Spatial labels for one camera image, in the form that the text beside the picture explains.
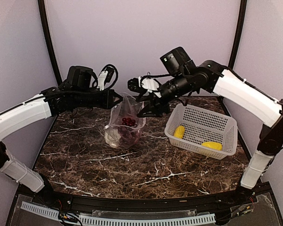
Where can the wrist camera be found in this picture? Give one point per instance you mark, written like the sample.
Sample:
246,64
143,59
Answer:
105,77
144,84

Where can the black front rail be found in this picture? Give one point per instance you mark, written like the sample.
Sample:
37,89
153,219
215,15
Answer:
212,203

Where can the white toy cauliflower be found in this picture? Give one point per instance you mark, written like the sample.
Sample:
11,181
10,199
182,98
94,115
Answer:
112,137

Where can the purple toy grape bunch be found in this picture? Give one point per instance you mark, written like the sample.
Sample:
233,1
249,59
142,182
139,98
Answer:
128,131

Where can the black right corner post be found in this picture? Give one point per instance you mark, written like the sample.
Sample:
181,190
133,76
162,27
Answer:
238,33

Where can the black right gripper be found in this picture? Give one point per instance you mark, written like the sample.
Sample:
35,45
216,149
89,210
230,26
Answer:
154,105

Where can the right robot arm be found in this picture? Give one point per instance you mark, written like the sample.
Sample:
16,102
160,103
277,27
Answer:
223,81

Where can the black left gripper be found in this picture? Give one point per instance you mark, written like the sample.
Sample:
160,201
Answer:
108,103

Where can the black corner post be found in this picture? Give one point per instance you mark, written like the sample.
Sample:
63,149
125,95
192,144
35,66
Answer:
48,40
238,33

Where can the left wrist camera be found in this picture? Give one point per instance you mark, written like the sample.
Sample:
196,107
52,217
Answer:
105,77

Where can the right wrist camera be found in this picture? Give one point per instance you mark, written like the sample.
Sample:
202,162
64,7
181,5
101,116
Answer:
144,84

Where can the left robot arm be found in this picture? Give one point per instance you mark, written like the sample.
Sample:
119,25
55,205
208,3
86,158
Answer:
81,88

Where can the yellow toy mango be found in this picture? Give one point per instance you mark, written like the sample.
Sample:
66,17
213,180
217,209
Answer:
213,145

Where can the white perforated plastic basket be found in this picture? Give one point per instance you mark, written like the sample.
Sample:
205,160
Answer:
203,125

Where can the black left corner post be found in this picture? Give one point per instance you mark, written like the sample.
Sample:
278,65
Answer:
48,40

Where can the clear zip top bag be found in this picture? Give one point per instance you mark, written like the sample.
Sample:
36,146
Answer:
127,108

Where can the yellow toy corn cob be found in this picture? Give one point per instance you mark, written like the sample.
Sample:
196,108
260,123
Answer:
179,132

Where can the white slotted cable duct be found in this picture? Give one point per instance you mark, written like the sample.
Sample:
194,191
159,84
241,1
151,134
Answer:
110,218

